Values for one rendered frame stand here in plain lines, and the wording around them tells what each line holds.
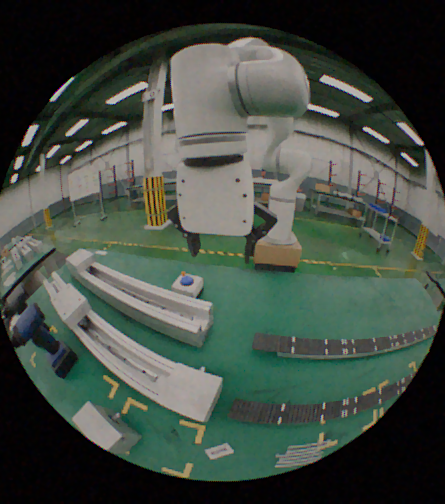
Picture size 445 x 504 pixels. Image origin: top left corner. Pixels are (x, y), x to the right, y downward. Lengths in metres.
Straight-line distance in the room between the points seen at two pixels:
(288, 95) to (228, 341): 0.49
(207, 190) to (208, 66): 0.15
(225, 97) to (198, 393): 0.40
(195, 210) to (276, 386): 0.40
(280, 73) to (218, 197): 0.16
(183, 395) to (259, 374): 0.20
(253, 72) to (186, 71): 0.07
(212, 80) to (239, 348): 0.51
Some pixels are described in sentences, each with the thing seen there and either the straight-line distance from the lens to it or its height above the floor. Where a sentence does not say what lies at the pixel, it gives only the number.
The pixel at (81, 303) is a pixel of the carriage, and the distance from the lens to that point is 0.52.
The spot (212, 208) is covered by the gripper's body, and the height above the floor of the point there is 1.13.
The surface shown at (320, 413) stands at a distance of 0.43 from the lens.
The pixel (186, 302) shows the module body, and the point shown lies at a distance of 0.45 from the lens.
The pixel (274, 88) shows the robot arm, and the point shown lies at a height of 1.26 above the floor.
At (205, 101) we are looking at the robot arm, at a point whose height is 1.26.
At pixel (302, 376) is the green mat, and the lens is 0.46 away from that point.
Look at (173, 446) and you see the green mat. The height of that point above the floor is 0.78.
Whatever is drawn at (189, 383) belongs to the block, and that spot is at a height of 0.87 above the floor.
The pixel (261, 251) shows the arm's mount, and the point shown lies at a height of 0.84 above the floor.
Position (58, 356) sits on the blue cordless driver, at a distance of 0.56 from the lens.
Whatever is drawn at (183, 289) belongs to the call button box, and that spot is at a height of 0.84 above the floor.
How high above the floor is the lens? 1.18
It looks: 29 degrees down
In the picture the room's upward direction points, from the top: straight up
